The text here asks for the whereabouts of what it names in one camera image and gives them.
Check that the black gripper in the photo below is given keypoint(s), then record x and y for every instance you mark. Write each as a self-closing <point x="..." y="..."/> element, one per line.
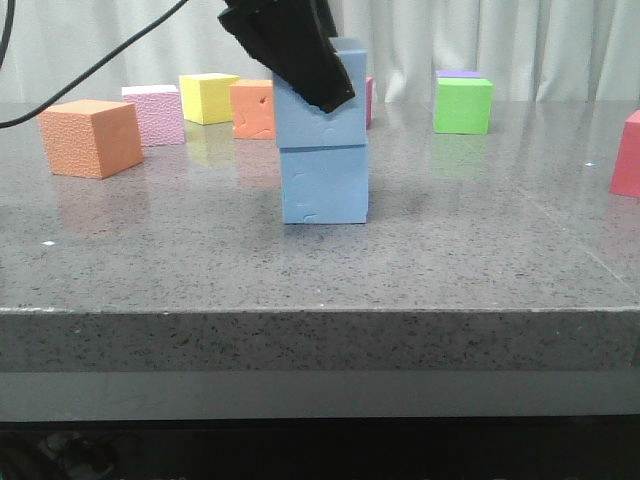
<point x="293" y="39"/>

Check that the blue textured foam block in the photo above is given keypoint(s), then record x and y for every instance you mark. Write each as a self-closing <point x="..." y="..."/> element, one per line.
<point x="301" y="125"/>

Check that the blue smooth foam block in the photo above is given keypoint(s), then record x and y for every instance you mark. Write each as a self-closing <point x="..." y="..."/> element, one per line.
<point x="328" y="185"/>

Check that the orange dented foam block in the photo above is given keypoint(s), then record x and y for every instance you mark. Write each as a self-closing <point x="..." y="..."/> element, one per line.
<point x="252" y="104"/>

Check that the red foam block centre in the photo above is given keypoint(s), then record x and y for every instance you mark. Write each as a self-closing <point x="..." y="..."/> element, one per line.
<point x="369" y="96"/>

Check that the red foam block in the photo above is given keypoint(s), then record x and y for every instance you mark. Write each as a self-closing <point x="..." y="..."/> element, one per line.
<point x="369" y="96"/>
<point x="625" y="178"/>

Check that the yellow foam block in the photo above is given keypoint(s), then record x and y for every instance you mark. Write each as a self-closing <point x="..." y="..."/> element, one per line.
<point x="206" y="97"/>

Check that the pink textured foam block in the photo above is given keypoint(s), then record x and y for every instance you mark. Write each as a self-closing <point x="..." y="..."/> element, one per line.
<point x="159" y="113"/>

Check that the purple foam block far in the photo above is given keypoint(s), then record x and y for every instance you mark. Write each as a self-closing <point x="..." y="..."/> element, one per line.
<point x="461" y="74"/>

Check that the green foam block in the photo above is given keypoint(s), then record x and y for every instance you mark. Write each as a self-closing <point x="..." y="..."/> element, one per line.
<point x="463" y="105"/>

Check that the orange textured foam block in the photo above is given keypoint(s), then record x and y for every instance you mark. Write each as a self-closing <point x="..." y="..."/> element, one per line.
<point x="91" y="138"/>

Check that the grey curtain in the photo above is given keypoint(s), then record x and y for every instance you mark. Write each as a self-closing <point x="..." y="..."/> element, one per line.
<point x="530" y="50"/>

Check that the red foam block right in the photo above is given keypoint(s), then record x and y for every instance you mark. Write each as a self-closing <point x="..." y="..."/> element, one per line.
<point x="625" y="178"/>

